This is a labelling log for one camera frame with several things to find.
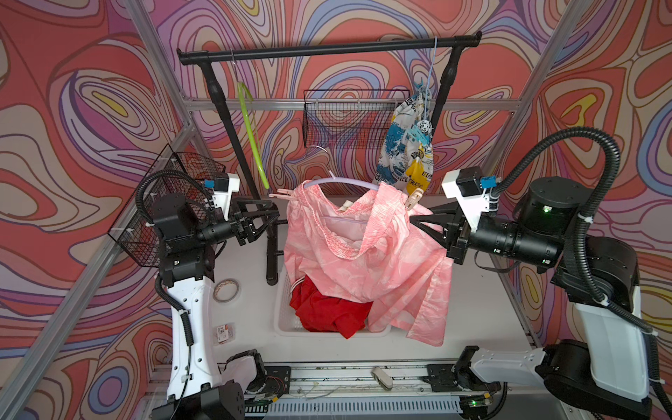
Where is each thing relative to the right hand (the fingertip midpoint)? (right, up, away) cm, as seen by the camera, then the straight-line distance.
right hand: (414, 225), depth 46 cm
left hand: (-28, +2, +12) cm, 31 cm away
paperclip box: (-49, -34, +34) cm, 69 cm away
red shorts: (-19, -26, +27) cm, 42 cm away
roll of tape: (-54, -24, +45) cm, 74 cm away
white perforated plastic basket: (-30, -31, +36) cm, 56 cm away
